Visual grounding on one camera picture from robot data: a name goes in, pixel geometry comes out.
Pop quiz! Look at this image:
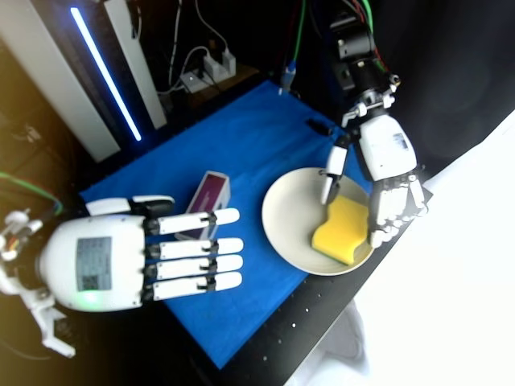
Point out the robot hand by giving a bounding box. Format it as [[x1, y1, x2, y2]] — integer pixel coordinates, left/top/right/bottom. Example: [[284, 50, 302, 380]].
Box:
[[319, 113, 431, 248], [39, 195, 245, 314]]

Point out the yellow sponge with green pad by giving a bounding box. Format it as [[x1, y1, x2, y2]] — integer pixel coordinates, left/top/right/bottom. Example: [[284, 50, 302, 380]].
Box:
[[311, 195, 371, 267]]

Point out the purple and white box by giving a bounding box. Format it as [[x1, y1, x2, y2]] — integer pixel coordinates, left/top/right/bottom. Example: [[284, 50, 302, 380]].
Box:
[[175, 170, 233, 242]]

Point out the white round plate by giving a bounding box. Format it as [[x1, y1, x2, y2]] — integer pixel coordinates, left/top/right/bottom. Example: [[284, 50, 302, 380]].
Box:
[[261, 167, 377, 277]]

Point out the black clip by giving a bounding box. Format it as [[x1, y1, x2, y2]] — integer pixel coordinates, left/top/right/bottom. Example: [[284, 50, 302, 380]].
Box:
[[307, 117, 334, 137]]

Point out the black backdrop curtain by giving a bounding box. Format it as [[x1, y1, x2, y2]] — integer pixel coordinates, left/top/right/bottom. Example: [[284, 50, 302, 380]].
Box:
[[377, 0, 515, 178]]

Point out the blue table cloth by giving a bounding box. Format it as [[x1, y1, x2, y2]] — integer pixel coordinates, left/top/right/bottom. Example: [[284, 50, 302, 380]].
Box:
[[79, 79, 373, 370]]

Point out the white power strip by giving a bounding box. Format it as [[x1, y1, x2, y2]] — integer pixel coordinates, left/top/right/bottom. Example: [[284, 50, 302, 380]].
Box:
[[202, 47, 237, 80]]

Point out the white power adapter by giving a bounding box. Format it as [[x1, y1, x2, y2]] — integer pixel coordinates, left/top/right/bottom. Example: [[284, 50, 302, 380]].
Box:
[[179, 70, 207, 93]]

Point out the white cabinet with blue light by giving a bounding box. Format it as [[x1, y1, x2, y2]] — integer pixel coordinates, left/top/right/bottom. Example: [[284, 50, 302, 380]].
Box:
[[0, 0, 168, 164]]

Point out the blue cable connector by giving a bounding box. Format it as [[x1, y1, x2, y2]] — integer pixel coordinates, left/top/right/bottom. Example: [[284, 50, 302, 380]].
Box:
[[279, 60, 299, 96]]

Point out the green cable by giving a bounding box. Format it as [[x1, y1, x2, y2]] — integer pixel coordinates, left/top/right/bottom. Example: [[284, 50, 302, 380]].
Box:
[[291, 0, 308, 68]]

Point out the white cable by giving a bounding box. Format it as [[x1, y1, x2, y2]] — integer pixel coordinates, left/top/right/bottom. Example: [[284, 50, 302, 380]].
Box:
[[194, 0, 231, 55]]

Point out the grey cable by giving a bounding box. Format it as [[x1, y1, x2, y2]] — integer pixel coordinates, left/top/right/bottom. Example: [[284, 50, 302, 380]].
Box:
[[167, 0, 184, 88]]

